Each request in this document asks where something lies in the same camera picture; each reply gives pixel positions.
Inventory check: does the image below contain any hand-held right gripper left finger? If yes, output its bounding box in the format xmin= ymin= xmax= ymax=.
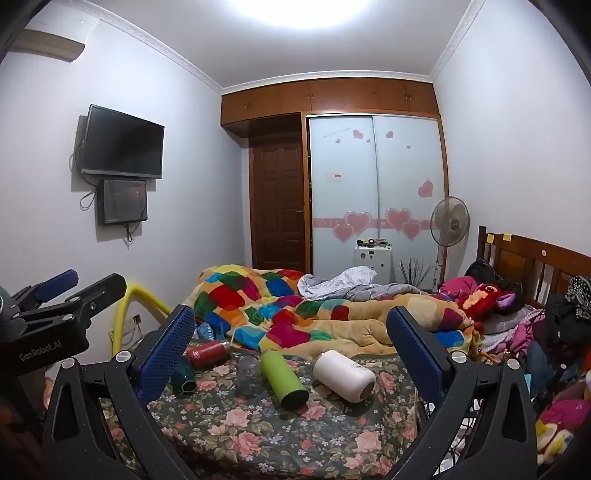
xmin=41 ymin=304 xmax=199 ymax=480

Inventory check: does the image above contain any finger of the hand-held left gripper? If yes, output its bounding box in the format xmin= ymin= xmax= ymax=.
xmin=11 ymin=270 xmax=79 ymax=309
xmin=21 ymin=274 xmax=127 ymax=340

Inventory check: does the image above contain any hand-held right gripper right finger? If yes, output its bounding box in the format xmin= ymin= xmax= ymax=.
xmin=385 ymin=305 xmax=541 ymax=480

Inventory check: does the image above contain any dark teal hexagonal cup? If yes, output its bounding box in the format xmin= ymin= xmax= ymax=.
xmin=170 ymin=355 xmax=199 ymax=395

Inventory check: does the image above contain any white cup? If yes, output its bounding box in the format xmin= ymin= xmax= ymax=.
xmin=313 ymin=350 xmax=377 ymax=407

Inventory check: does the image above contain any clear glass cup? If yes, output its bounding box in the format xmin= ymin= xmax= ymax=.
xmin=235 ymin=354 xmax=264 ymax=398

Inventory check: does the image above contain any green cup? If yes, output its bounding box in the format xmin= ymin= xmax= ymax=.
xmin=259 ymin=349 xmax=310 ymax=409

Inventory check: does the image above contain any red bottle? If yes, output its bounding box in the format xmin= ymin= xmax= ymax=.
xmin=185 ymin=340 xmax=230 ymax=369

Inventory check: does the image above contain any pink cloth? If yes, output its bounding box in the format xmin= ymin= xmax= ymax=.
xmin=438 ymin=276 xmax=478 ymax=301

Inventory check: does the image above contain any dried twig decoration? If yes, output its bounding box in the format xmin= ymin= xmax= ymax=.
xmin=399 ymin=257 xmax=437 ymax=291

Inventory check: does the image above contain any red plush toy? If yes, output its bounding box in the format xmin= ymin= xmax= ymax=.
xmin=455 ymin=282 xmax=500 ymax=320

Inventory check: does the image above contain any colourful patchwork blanket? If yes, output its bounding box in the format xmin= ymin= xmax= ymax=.
xmin=185 ymin=264 xmax=483 ymax=358

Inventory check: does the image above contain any small white cabinet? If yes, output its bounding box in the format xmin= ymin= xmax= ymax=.
xmin=353 ymin=244 xmax=393 ymax=282

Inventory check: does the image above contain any grey checked sheet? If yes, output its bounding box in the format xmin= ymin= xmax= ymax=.
xmin=298 ymin=267 xmax=421 ymax=302

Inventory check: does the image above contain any black bag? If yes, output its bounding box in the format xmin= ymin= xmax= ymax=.
xmin=464 ymin=259 xmax=505 ymax=287

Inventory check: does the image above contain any floral bed sheet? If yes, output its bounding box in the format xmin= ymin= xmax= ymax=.
xmin=99 ymin=346 xmax=428 ymax=480

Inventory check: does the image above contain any standing electric fan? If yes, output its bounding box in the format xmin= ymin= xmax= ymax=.
xmin=431 ymin=196 xmax=471 ymax=289

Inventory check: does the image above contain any pile of clothes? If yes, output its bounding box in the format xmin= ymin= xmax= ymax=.
xmin=480 ymin=277 xmax=591 ymax=467

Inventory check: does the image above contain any wooden headboard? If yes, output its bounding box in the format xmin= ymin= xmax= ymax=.
xmin=478 ymin=225 xmax=591 ymax=315

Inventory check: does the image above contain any dark patterned scarf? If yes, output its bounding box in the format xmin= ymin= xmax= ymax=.
xmin=566 ymin=276 xmax=591 ymax=319

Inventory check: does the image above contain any brown wooden door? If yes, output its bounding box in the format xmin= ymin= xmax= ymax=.
xmin=249 ymin=138 xmax=308 ymax=273

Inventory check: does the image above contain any wooden wardrobe with glass doors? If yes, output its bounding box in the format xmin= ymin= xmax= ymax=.
xmin=221 ymin=76 xmax=450 ymax=292

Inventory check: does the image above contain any white air conditioner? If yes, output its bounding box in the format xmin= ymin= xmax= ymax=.
xmin=11 ymin=17 xmax=100 ymax=63

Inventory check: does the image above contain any ceiling light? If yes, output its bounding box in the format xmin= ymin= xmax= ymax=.
xmin=240 ymin=0 xmax=377 ymax=20

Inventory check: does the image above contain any yellow tube frame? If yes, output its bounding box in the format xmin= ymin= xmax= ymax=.
xmin=111 ymin=284 xmax=174 ymax=356

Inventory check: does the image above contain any small black wall monitor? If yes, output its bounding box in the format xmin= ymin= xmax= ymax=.
xmin=96 ymin=179 xmax=148 ymax=226

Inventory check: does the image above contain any black wall television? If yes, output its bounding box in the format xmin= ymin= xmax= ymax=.
xmin=76 ymin=104 xmax=165 ymax=180

